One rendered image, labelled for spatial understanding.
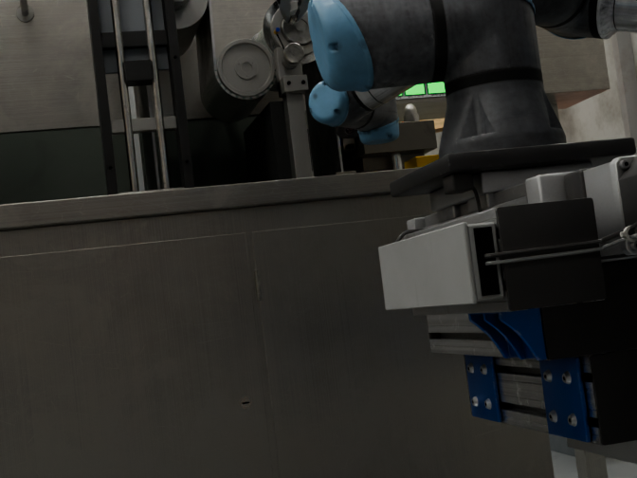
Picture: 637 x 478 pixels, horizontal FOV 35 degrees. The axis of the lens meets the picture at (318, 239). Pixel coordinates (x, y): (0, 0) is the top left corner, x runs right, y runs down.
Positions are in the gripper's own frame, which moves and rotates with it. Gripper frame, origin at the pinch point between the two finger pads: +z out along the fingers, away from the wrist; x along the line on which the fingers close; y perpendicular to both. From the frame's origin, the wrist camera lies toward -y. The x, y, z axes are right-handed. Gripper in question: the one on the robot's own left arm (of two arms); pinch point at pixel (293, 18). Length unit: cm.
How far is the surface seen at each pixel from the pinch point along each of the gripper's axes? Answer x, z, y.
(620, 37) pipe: -290, 218, 283
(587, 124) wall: -299, 297, 295
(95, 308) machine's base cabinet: 46, 18, -57
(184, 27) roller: 21.8, 3.2, 3.6
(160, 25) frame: 27.8, -3.4, -5.1
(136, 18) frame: 32.4, -4.4, -3.9
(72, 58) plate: 44, 26, 27
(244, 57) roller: 10.4, 7.2, -2.5
